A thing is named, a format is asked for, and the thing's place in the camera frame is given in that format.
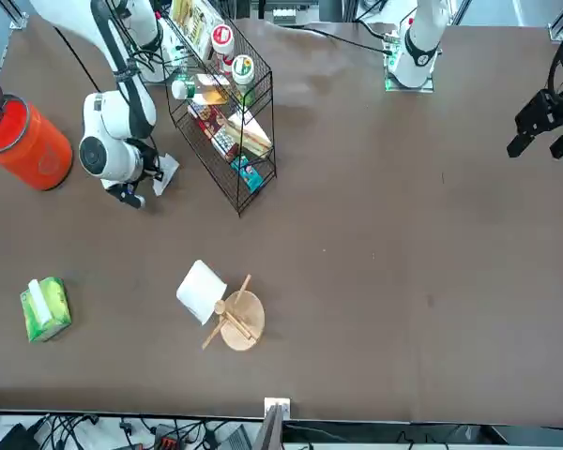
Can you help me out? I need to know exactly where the teal snack box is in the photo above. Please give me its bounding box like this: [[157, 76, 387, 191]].
[[230, 156, 265, 193]]

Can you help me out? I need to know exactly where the large white food packet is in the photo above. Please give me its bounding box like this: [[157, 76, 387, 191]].
[[169, 0, 218, 56]]

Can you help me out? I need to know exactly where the white tissue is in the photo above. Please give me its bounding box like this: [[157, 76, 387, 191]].
[[151, 153, 180, 197], [26, 278, 55, 327]]

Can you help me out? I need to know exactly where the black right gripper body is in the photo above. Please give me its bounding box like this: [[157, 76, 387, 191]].
[[138, 139, 164, 184]]

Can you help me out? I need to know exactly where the black case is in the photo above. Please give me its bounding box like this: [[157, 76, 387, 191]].
[[0, 423, 41, 450]]

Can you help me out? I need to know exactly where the grey device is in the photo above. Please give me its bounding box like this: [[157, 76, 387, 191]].
[[218, 424, 253, 450]]

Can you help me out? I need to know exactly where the black red power adapter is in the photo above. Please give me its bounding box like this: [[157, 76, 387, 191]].
[[153, 424, 185, 450]]

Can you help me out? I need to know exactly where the black wire shelf rack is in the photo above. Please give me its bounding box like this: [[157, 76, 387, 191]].
[[160, 8, 278, 218]]

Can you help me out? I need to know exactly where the yellow snack carton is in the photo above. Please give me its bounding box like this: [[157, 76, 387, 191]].
[[194, 73, 231, 107]]

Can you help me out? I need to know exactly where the orange bin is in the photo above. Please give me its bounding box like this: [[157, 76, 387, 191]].
[[0, 79, 74, 192]]

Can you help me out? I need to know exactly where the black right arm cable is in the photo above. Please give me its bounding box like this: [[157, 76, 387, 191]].
[[51, 18, 104, 95]]

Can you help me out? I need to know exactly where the triangular sandwich packet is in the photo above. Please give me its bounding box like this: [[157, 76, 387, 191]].
[[225, 110, 273, 159]]

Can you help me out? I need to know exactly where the red white patterned box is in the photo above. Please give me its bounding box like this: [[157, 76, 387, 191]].
[[209, 126, 241, 163]]

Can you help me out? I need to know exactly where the aluminium camera post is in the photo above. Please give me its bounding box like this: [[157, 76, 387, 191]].
[[251, 405, 285, 450]]

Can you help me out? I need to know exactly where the white jar red lid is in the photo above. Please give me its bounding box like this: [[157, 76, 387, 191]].
[[209, 23, 236, 75]]

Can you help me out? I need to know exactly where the wooden cup rack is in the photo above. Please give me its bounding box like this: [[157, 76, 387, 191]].
[[201, 274, 266, 353]]

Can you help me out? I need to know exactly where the white jar green lid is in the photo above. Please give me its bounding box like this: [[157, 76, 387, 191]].
[[230, 53, 257, 108]]

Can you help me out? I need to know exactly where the black base power cable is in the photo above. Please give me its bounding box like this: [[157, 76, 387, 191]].
[[274, 23, 391, 53]]

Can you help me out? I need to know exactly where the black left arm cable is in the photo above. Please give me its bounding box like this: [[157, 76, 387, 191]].
[[546, 39, 563, 107]]

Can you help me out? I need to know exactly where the red brown biscuit box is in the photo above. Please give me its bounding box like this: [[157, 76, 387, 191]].
[[186, 102, 227, 142]]

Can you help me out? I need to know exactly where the small white bottle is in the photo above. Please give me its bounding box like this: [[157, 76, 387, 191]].
[[171, 78, 199, 100]]

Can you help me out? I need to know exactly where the white cup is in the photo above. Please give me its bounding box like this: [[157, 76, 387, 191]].
[[175, 260, 229, 327]]

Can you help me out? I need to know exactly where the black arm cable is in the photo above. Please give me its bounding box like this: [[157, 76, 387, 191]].
[[546, 39, 563, 107], [51, 18, 104, 95]]

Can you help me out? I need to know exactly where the green tissue pack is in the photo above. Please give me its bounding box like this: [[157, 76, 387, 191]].
[[19, 276, 73, 342]]

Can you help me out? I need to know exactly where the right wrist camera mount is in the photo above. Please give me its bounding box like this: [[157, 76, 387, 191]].
[[100, 179, 147, 211]]

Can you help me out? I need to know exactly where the white mount bracket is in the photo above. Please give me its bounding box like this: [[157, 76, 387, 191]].
[[264, 397, 292, 421]]

